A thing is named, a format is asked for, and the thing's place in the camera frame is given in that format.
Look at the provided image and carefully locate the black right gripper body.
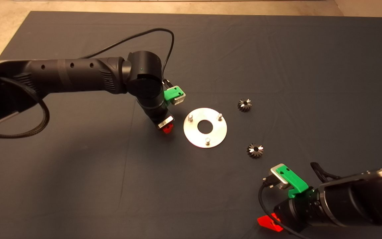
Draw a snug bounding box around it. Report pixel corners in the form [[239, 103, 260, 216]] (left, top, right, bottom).
[[273, 189, 324, 233]]

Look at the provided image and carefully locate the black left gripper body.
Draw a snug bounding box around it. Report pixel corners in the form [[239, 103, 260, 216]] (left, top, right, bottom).
[[137, 95, 175, 129]]

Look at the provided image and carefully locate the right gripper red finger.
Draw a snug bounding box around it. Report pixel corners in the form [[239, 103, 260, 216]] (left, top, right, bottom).
[[257, 214, 284, 232]]

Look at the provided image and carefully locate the small steel planetary gear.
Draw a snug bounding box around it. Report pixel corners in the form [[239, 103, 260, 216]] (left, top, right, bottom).
[[237, 99, 252, 113], [246, 143, 264, 159]]

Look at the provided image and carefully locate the round metal carrier plate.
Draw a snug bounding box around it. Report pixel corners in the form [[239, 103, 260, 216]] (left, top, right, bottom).
[[183, 108, 227, 148]]

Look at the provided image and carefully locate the dark grey table cloth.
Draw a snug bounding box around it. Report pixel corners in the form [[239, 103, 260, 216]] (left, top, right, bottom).
[[0, 11, 382, 239]]

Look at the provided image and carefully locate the left green camera mount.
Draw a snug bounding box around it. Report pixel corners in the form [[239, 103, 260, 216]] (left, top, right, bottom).
[[163, 86, 182, 107]]

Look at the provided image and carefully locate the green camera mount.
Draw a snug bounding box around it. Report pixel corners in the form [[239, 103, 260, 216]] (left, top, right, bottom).
[[276, 167, 309, 199], [163, 86, 182, 107]]

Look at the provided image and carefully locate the left silver camera box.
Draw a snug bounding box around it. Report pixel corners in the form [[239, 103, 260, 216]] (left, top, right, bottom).
[[171, 90, 186, 106]]

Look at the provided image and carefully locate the silver camera box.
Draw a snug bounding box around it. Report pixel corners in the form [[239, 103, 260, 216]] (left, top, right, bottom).
[[171, 90, 186, 106], [270, 164, 292, 190]]

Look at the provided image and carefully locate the right green camera mount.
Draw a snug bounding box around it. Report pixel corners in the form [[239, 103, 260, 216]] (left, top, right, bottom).
[[276, 167, 309, 199]]

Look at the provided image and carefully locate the right silver camera box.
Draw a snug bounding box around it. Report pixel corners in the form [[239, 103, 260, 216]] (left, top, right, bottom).
[[270, 164, 292, 190]]

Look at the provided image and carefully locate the right braided black cable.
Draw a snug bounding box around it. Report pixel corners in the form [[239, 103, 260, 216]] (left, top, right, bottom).
[[310, 162, 342, 182]]

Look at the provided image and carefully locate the braided black cable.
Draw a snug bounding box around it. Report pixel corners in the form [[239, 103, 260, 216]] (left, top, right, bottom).
[[310, 162, 342, 182], [0, 77, 50, 139]]

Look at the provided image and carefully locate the left braided black cable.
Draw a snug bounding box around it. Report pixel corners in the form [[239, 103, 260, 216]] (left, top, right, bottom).
[[0, 77, 50, 139]]

